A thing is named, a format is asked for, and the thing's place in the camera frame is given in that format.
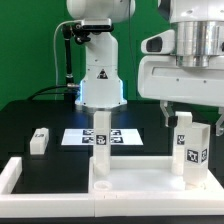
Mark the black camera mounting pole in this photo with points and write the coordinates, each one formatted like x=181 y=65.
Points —
x=69 y=53

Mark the white desk top tray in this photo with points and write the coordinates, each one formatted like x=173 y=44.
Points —
x=145 y=186

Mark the fiducial marker sheet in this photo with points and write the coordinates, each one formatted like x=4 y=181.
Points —
x=73 y=137

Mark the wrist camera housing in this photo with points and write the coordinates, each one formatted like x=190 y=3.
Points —
x=162 y=43

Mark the grey camera on mount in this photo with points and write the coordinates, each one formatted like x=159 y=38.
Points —
x=100 y=25

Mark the white U-shaped obstacle frame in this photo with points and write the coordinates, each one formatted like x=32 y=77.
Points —
x=38 y=205

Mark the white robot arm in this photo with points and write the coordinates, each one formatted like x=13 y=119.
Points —
x=182 y=47

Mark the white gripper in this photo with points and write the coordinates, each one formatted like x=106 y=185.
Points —
x=160 y=78

